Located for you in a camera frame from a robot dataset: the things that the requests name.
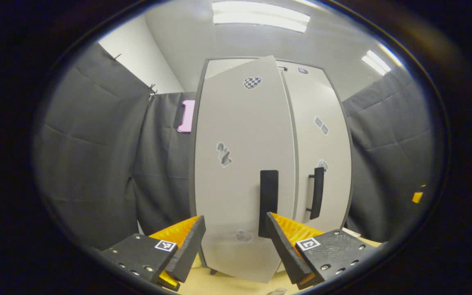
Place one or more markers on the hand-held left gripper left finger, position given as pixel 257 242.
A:
pixel 189 254

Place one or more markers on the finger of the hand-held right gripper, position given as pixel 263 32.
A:
pixel 417 197

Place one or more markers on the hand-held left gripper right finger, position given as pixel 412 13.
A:
pixel 287 258

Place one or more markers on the grey cabinet door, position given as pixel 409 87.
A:
pixel 322 102
pixel 240 184

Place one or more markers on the grey cabinet with shelves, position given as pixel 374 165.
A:
pixel 219 67

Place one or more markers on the black backdrop cloth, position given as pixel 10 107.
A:
pixel 88 164

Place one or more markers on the small ceiling light panel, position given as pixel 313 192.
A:
pixel 377 62

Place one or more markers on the large ceiling light panel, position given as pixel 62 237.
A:
pixel 260 16

